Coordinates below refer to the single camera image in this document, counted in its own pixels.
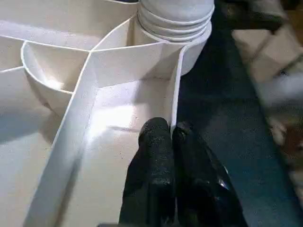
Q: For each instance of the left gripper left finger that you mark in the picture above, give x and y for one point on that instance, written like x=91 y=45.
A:
x=154 y=170

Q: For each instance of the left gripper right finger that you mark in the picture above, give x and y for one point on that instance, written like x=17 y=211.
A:
x=201 y=189

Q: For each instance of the white plastic table top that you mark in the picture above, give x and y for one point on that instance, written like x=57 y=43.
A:
x=47 y=118

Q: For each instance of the white plastic table leg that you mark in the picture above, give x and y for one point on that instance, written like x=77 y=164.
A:
x=175 y=16

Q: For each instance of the black work mat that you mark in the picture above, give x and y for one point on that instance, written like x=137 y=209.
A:
x=225 y=118

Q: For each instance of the dark cushioned folding stool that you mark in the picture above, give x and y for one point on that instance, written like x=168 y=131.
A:
x=255 y=16

